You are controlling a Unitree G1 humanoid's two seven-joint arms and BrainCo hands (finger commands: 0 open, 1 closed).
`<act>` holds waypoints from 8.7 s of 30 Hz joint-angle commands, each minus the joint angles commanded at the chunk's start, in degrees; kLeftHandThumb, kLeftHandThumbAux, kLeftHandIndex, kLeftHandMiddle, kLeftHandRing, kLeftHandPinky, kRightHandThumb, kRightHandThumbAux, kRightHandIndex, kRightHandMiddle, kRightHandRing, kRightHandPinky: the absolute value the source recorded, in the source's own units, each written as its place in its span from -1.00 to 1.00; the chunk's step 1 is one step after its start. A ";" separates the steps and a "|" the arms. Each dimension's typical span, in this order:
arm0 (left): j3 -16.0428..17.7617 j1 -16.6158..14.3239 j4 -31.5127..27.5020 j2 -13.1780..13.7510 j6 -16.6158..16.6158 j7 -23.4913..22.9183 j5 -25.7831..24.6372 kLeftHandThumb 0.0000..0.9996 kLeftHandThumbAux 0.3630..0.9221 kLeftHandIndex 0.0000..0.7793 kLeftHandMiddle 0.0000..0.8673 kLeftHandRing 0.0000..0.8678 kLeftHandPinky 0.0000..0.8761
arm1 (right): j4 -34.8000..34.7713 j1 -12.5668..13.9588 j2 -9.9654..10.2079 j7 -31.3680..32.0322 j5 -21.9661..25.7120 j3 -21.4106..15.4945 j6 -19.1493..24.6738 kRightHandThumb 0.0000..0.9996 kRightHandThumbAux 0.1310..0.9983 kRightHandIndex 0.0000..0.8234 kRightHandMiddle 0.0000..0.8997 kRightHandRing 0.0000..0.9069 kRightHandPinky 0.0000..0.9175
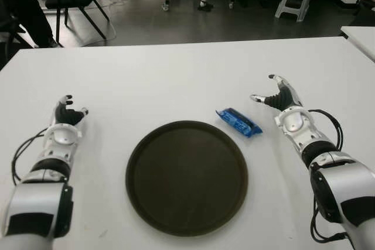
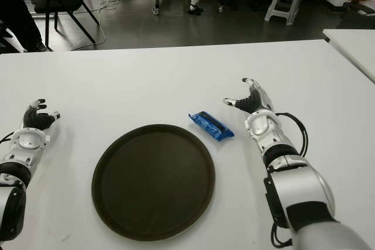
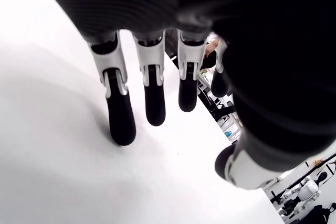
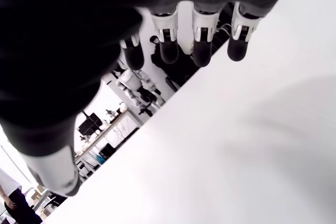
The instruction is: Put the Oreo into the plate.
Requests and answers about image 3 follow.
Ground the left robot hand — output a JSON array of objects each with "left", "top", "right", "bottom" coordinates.
[{"left": 34, "top": 0, "right": 336, "bottom": 191}]

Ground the seated person white shirt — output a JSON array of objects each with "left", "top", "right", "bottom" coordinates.
[{"left": 206, "top": 33, "right": 220, "bottom": 58}]

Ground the white humanoid robot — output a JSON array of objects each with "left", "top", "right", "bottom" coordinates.
[{"left": 277, "top": 170, "right": 332, "bottom": 219}]

